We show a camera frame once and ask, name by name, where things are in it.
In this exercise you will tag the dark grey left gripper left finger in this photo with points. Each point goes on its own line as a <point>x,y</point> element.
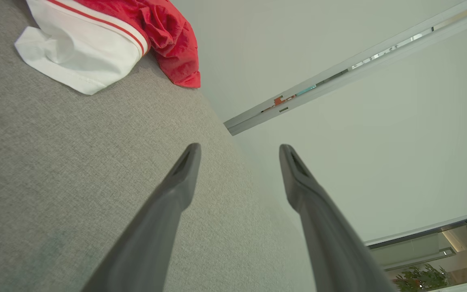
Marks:
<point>152,227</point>

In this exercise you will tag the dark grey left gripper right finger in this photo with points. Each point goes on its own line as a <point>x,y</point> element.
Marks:
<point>330,243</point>

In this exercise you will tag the red shorts with white stripe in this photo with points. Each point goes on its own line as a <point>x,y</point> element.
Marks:
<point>172,44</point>

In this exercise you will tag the red jersey with white sleeves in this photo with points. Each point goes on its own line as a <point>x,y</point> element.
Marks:
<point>83,44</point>

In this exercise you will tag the green potted plant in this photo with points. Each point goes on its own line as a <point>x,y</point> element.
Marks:
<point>420,280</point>

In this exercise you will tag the grey fabric sofa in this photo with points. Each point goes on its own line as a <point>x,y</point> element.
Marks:
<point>55,170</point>

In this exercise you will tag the grey metal partition post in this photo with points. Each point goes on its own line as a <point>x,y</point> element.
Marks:
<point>339,77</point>

